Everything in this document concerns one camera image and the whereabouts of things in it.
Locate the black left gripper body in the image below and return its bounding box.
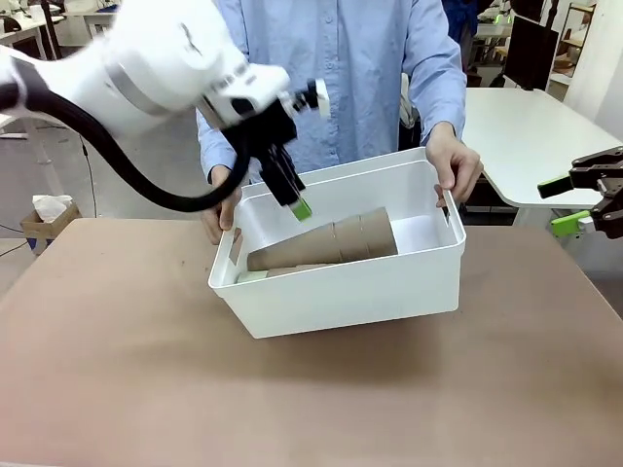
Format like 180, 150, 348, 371
228, 99, 299, 157

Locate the white plastic basket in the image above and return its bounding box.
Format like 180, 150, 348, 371
207, 146, 467, 341

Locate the person's left forearm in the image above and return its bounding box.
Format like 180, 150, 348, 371
403, 28, 468, 147

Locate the person's right forearm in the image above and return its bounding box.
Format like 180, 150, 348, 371
196, 109, 235, 184

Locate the person's right hand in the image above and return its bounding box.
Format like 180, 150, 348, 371
200, 165, 243, 246

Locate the person's left hand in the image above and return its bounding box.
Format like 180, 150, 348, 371
425, 122, 485, 203

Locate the white side table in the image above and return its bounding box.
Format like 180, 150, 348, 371
459, 87, 623, 225

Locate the person in blue shirt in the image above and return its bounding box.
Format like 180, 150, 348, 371
196, 0, 468, 184

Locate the black monitor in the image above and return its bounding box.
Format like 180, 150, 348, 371
505, 14, 560, 91

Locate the wooden shelf unit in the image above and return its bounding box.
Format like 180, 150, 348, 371
549, 2, 598, 89

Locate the blue jacket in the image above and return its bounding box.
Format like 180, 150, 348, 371
445, 0, 481, 43

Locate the grey metal workbench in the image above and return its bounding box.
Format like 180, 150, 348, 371
62, 9, 118, 48

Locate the white desk with legs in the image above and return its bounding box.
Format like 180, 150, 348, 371
0, 114, 67, 196

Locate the crumpled white paper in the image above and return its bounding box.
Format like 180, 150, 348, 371
32, 194, 73, 221

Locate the black stand pole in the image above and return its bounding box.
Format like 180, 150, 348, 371
41, 0, 62, 59

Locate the cardboard box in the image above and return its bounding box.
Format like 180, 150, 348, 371
19, 201, 83, 257

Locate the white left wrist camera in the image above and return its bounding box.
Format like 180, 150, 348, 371
291, 77, 331, 118

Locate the thin black floor cable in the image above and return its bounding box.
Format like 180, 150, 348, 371
80, 135, 97, 219

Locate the white desk with black frame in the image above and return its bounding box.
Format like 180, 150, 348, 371
0, 18, 50, 59

